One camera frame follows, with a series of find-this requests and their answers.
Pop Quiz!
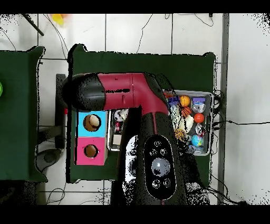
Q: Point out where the wooden box with three holes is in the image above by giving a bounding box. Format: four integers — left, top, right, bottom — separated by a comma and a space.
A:
74, 109, 109, 166

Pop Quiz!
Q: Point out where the shallow mesh bin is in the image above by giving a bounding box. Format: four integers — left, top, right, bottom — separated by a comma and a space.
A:
107, 89, 213, 156

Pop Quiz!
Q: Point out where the brown teddy bear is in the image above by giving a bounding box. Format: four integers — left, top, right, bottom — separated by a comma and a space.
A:
174, 128, 187, 141

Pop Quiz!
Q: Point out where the small basketball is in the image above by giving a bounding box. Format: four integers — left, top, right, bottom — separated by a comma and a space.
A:
179, 95, 191, 107

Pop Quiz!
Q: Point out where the tiger plush toy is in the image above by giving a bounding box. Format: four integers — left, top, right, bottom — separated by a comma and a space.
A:
180, 106, 192, 118

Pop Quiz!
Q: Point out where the orange ball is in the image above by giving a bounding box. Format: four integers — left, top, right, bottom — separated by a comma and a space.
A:
193, 113, 205, 124

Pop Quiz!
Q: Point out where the small globe ball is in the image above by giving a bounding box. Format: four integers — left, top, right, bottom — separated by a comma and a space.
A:
191, 135, 204, 147

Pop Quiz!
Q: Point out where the black upright panel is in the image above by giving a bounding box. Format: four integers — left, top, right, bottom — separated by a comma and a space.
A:
55, 73, 66, 150

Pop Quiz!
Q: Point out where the grey round base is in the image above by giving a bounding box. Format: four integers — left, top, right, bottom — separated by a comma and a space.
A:
35, 148, 62, 172

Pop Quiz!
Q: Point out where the yellow object on floor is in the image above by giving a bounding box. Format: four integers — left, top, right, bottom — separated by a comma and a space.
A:
51, 14, 65, 26

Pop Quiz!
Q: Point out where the dark green side tablecloth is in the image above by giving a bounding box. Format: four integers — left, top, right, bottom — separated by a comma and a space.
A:
0, 45, 48, 183

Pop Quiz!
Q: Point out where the black rod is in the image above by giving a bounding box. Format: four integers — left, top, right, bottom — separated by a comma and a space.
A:
21, 14, 45, 36

